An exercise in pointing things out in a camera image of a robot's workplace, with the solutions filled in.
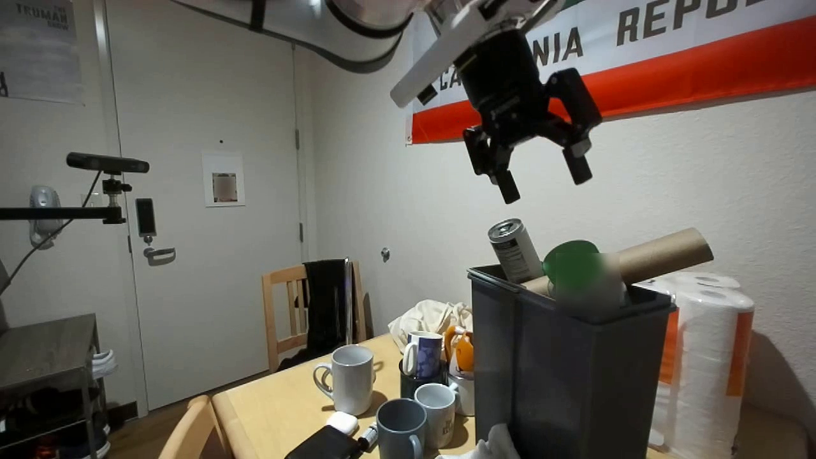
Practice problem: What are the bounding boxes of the grey wall poster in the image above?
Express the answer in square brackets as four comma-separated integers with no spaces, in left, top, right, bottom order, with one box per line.
[0,0,85,106]

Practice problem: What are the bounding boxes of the black wallet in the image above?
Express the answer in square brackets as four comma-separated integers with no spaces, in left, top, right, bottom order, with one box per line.
[284,425,365,459]

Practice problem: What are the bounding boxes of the white cloth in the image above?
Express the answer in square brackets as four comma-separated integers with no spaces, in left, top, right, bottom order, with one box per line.
[439,423,521,459]

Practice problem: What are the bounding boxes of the white earbud case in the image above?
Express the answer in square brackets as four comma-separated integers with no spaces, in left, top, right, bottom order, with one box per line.
[326,411,360,437]

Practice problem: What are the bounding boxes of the dark mug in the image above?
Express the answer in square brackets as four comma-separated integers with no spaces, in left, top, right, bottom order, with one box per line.
[399,359,449,400]

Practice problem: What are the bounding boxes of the silver drink can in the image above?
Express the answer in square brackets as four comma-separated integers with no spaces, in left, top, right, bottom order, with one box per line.
[487,218,544,285]

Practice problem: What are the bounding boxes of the black cable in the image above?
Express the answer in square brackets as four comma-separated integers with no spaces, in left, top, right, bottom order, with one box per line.
[0,171,104,295]

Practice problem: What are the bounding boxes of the red and white flag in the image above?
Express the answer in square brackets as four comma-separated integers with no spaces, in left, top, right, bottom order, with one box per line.
[405,0,816,145]

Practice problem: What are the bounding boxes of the white notice on door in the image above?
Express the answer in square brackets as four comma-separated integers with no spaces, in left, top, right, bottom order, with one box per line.
[201,150,247,208]

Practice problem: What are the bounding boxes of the wooden chair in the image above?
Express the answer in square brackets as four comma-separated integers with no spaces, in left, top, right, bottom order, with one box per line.
[158,395,227,459]
[261,259,369,374]

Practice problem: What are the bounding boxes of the white mug with print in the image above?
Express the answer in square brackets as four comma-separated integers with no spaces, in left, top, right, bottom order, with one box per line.
[414,382,458,449]

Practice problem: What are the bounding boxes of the grey wall device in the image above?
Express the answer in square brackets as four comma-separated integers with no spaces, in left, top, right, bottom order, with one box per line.
[28,185,64,251]

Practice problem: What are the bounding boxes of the black door keypad lock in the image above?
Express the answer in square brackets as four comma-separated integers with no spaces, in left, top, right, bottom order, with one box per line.
[135,198,157,245]

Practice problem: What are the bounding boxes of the large white mug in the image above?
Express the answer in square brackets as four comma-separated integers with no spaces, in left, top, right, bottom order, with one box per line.
[312,344,376,417]

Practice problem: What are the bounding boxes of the pack of paper towel rolls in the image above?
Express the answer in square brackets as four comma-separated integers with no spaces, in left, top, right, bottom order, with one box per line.
[645,270,757,459]

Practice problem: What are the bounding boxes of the black garment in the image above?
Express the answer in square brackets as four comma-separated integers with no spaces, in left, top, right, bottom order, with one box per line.
[278,258,353,372]

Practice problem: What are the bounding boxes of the grey shoe rack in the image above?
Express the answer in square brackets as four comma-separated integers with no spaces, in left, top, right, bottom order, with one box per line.
[0,312,110,459]

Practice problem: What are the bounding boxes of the small white mug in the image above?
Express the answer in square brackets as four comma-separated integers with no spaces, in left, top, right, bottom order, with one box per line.
[448,372,476,417]

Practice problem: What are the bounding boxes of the white door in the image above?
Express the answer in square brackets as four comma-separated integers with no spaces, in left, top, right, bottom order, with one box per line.
[104,0,308,412]

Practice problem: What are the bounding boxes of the orange bottle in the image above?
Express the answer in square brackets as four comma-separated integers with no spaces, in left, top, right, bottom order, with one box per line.
[444,324,476,375]

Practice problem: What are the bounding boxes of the grey plastic bin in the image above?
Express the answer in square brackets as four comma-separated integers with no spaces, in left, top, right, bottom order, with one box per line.
[467,264,677,459]

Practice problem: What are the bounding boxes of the camera on mount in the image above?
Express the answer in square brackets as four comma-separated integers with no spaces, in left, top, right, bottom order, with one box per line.
[0,152,151,226]

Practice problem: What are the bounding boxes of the blue patterned mug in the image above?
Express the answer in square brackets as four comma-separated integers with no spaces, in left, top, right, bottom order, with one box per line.
[402,331,444,381]

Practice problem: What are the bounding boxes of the blue grey mug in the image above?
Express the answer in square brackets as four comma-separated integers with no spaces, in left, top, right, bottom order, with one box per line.
[375,398,428,459]

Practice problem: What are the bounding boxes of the white container with green lid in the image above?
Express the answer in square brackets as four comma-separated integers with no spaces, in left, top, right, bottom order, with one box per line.
[543,240,629,314]

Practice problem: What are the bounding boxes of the cream cloth bag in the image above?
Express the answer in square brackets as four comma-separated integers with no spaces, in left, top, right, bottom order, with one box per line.
[388,299,474,353]

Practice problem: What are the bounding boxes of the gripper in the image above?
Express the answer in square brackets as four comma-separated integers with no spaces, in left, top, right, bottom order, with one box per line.
[455,28,604,205]

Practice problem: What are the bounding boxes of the brown cardboard tube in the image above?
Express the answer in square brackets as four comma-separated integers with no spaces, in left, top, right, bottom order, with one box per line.
[523,228,715,298]

